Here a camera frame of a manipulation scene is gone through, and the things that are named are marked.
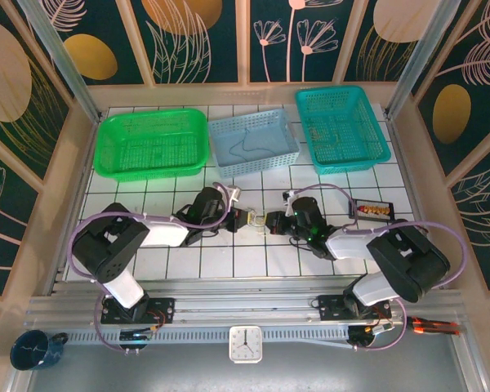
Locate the light blue plastic basket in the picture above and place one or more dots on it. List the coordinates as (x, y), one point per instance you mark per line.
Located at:
(269, 139)

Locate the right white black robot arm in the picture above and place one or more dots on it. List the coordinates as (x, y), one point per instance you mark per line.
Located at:
(351, 245)

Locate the black electronics board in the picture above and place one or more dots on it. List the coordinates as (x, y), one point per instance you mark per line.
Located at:
(361, 337)
(136, 335)

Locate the white square clock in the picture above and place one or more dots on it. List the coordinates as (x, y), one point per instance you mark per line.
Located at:
(245, 344)

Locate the orange black hand tool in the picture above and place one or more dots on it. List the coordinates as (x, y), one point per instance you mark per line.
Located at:
(433, 326)

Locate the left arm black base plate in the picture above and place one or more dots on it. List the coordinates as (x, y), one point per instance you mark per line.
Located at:
(165, 308)

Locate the aluminium frame post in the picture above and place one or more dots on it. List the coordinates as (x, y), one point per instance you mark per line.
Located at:
(420, 53)
(61, 57)

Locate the teal plastic basket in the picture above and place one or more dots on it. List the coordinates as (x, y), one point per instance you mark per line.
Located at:
(351, 122)

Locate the green plastic basket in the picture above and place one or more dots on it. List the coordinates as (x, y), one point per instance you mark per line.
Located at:
(151, 147)

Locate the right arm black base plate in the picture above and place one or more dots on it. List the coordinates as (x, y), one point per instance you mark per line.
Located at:
(330, 308)

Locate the dark blue mug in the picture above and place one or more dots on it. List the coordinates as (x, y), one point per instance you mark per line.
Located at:
(28, 351)

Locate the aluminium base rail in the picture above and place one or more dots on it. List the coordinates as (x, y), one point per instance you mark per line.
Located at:
(245, 306)

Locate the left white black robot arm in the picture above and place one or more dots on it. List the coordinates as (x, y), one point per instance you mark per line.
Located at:
(163, 234)

